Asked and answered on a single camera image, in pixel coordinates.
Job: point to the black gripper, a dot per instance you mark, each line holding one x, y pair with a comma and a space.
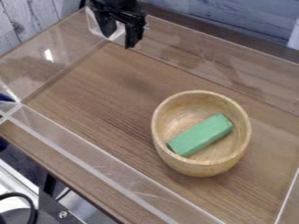
125, 11

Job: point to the green rectangular block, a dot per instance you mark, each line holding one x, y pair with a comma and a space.
200, 135

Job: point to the brown wooden bowl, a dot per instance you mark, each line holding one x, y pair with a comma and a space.
185, 109

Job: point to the clear acrylic corner bracket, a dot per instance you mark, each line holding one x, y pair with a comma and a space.
109, 30

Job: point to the clear acrylic front wall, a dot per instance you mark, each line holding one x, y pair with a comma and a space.
96, 128

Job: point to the black metal bracket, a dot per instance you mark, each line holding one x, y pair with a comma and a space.
53, 213

